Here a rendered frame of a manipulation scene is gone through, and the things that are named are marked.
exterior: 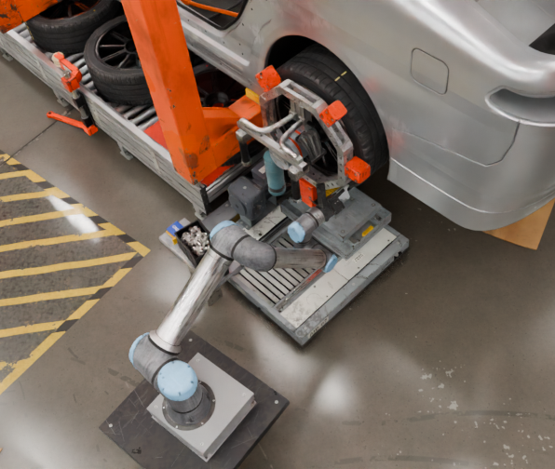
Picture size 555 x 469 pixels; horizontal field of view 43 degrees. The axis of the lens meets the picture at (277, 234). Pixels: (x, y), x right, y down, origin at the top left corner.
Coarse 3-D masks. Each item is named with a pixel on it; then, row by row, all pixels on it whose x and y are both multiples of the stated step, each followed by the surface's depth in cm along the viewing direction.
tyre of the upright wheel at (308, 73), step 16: (320, 48) 315; (288, 64) 314; (304, 64) 307; (320, 64) 304; (336, 64) 304; (304, 80) 306; (320, 80) 299; (336, 80) 300; (352, 80) 301; (320, 96) 304; (336, 96) 297; (352, 96) 299; (368, 96) 302; (352, 112) 298; (368, 112) 302; (352, 128) 301; (368, 128) 303; (368, 144) 305; (384, 144) 312; (368, 160) 310; (384, 160) 322
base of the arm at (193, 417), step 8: (200, 384) 300; (208, 392) 300; (200, 400) 290; (208, 400) 296; (168, 408) 294; (200, 408) 291; (208, 408) 295; (176, 416) 291; (184, 416) 290; (192, 416) 290; (200, 416) 293; (184, 424) 293; (192, 424) 294
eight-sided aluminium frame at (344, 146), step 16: (288, 80) 309; (272, 96) 318; (288, 96) 307; (304, 96) 306; (272, 112) 336; (320, 112) 298; (336, 128) 303; (336, 144) 304; (352, 144) 304; (304, 176) 344; (320, 176) 340; (336, 176) 329
